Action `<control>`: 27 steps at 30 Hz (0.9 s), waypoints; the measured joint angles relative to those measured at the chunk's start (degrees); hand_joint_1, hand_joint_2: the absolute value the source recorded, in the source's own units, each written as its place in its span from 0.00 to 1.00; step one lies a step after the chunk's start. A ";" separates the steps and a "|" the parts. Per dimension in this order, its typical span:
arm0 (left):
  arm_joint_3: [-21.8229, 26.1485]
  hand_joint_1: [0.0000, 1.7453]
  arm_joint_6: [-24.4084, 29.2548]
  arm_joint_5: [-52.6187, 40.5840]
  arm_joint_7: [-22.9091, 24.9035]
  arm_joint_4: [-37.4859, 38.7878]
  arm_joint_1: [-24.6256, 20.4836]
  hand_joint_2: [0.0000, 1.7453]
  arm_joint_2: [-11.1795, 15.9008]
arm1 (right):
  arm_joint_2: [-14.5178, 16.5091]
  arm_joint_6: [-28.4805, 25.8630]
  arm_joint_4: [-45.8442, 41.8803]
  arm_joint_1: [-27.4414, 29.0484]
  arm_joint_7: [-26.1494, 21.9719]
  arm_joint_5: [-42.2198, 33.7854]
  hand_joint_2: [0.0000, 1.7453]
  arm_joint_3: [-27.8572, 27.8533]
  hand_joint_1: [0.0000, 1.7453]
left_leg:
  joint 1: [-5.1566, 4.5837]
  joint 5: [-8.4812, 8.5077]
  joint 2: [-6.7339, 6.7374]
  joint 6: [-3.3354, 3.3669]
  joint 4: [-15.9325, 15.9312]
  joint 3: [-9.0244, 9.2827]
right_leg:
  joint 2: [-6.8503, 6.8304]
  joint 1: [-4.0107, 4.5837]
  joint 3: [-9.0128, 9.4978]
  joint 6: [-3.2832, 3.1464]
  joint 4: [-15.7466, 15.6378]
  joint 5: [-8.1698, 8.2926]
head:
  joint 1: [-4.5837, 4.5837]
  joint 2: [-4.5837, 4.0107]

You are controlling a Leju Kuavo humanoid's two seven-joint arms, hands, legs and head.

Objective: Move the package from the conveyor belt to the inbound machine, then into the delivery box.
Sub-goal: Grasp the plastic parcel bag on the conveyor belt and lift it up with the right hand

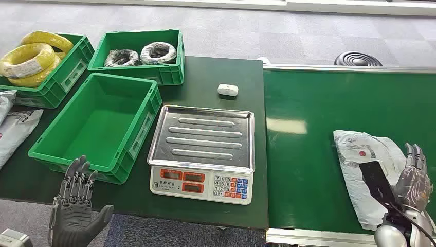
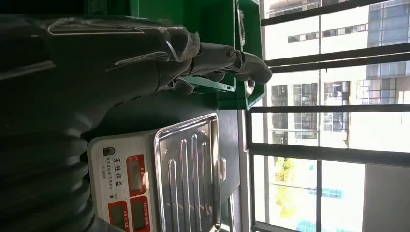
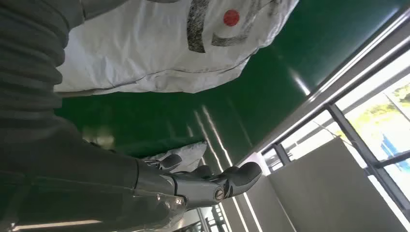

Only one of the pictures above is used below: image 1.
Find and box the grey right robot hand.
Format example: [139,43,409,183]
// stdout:
[393,143,434,213]

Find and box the empty green plastic crate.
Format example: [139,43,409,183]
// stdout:
[27,72,164,185]

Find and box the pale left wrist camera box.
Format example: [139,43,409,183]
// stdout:
[0,228,34,247]

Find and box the small white plastic device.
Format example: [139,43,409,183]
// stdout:
[216,83,240,97]

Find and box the green conveyor belt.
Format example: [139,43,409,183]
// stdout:
[263,64,436,247]

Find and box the electronic scale with steel tray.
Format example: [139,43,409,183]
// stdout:
[147,104,256,206]

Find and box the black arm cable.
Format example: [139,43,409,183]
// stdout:
[386,203,436,247]

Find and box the grey plastic mailer package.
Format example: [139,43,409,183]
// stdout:
[0,90,17,126]
[333,130,408,232]
[0,109,44,170]

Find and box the green crate with black coils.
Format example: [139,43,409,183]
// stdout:
[87,29,186,86]

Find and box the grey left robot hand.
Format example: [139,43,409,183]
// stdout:
[48,155,115,247]

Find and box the green crate with yellow coils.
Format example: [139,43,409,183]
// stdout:
[0,32,95,110]

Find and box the wrapped black wire coil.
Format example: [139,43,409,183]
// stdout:
[140,42,178,66]
[103,49,141,68]

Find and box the yellow wire coil with label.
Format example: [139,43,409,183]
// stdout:
[0,43,56,79]

